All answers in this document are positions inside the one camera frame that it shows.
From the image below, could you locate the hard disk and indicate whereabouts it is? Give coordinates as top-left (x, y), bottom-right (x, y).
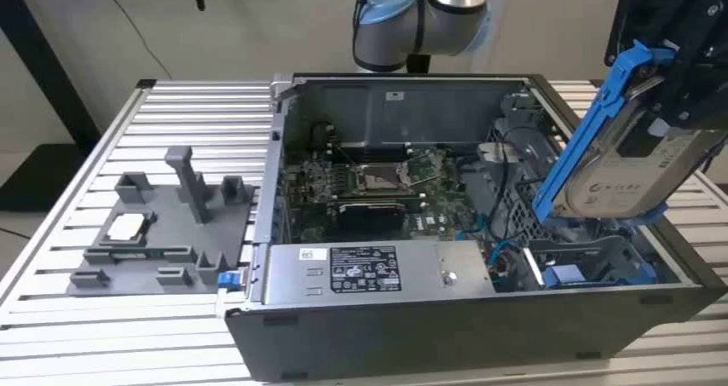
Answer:
top-left (534, 40), bottom-right (728, 229)

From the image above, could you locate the metal disk bay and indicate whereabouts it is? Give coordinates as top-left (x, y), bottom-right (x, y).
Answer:
top-left (522, 231), bottom-right (686, 291)

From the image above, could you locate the blue disk carrier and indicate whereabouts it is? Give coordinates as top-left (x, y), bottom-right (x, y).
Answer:
top-left (543, 262), bottom-right (656, 288)

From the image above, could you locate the perforated metal drive cage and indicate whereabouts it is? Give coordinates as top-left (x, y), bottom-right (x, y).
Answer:
top-left (460, 117), bottom-right (571, 245)

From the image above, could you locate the green Dell motherboard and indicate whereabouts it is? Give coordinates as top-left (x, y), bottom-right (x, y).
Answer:
top-left (284, 147), bottom-right (485, 242)

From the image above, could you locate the CPU socket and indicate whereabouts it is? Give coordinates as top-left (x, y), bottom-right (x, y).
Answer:
top-left (349, 158), bottom-right (423, 195)

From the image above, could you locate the thin locking lever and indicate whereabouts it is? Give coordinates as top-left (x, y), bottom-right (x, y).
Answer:
top-left (339, 144), bottom-right (367, 169)

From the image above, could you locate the silver power supply unit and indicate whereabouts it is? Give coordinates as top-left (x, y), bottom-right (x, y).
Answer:
top-left (260, 239), bottom-right (496, 307)

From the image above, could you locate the black open PC case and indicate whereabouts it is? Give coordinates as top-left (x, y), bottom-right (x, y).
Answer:
top-left (218, 72), bottom-right (728, 383)

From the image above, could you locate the blue case latch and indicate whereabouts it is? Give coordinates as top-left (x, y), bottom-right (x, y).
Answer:
top-left (217, 269), bottom-right (242, 294)

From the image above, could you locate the grey parts rack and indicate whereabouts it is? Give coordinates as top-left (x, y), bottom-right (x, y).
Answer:
top-left (67, 145), bottom-right (257, 297)

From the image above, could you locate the green RAM stick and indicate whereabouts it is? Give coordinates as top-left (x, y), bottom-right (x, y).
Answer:
top-left (111, 248), bottom-right (190, 261)

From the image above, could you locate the silver CPU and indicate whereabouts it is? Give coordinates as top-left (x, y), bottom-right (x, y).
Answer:
top-left (106, 212), bottom-right (157, 241)

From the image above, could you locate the black stand foot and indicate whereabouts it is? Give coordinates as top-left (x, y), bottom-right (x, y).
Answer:
top-left (0, 142), bottom-right (89, 213)

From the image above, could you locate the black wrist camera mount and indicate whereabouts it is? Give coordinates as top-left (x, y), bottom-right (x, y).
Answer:
top-left (603, 0), bottom-right (673, 68)

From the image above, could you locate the thick black wire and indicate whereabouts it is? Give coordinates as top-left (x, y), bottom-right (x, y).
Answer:
top-left (490, 124), bottom-right (538, 243)

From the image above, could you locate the blue data wire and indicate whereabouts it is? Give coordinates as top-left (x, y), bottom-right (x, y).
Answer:
top-left (455, 213), bottom-right (530, 273)

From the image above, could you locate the thin black wall cable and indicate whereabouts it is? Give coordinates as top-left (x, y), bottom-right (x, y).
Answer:
top-left (97, 0), bottom-right (173, 81)

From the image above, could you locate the black slanted post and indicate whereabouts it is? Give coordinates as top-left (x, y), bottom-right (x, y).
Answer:
top-left (0, 0), bottom-right (105, 149)

